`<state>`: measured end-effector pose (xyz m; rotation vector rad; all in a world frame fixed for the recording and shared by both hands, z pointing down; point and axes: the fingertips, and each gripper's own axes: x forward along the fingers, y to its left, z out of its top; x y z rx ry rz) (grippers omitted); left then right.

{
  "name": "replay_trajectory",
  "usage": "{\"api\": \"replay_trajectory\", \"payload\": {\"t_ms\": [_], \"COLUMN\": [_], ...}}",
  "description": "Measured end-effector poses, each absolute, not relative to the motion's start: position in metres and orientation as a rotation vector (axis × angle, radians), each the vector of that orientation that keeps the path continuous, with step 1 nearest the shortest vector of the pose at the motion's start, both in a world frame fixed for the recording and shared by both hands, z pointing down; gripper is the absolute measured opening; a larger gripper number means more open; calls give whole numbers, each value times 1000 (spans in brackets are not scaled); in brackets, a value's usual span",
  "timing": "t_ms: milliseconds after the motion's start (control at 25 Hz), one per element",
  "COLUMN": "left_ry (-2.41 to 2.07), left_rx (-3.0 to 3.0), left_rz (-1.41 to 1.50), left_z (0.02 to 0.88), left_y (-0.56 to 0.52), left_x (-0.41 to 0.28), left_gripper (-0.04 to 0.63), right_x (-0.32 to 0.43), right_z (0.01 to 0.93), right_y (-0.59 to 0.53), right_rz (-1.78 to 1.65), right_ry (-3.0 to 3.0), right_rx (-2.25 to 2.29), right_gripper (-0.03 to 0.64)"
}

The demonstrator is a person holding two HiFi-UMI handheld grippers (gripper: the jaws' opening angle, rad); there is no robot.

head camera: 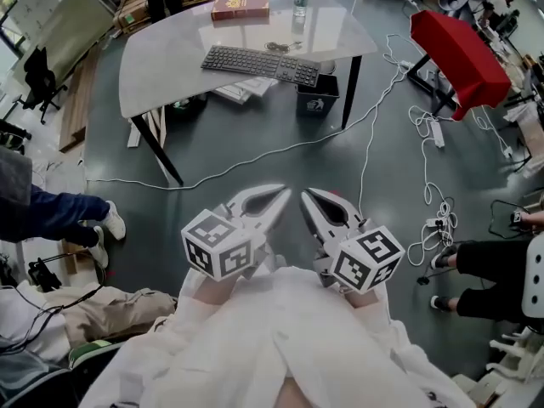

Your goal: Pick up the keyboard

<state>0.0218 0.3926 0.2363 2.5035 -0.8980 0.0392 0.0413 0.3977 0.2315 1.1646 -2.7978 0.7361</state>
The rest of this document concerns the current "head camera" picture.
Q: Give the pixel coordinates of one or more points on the black table frame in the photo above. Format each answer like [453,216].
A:
[429,81]

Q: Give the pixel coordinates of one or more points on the white wooden frame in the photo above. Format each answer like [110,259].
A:
[146,128]

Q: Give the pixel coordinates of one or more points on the black clamp stand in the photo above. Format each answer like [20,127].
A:
[44,272]

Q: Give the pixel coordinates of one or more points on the clear plastic water bottle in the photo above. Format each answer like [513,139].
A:
[300,3]

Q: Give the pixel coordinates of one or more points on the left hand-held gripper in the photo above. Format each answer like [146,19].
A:
[214,249]

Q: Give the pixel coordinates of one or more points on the white flat boards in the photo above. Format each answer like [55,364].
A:
[244,89]

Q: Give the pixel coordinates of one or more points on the person's left forearm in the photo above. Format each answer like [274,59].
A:
[212,291]

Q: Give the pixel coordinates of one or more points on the large white panel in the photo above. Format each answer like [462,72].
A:
[68,28]

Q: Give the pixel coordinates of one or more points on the grey table with black legs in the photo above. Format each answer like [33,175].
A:
[178,58]

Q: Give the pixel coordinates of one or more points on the dark blue trash bin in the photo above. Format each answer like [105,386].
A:
[316,100]

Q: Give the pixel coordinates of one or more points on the person's white garment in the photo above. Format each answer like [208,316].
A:
[272,334]

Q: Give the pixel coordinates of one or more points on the white perforated chair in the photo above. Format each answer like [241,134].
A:
[533,283]

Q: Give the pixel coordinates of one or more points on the black office chair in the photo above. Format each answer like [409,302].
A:
[40,79]

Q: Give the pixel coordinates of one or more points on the wooden planks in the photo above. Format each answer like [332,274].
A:
[78,104]

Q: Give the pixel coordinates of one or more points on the white power strip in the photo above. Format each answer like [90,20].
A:
[437,133]
[435,222]

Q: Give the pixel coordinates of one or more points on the black keyboard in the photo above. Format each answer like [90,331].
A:
[259,64]

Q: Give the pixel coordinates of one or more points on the person's right forearm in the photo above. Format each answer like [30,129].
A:
[361,299]

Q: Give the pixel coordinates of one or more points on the beige fabric bag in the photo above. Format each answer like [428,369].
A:
[123,313]

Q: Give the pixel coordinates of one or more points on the red rectangular box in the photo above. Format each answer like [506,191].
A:
[240,7]

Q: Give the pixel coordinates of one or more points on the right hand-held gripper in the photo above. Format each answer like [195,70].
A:
[367,259]

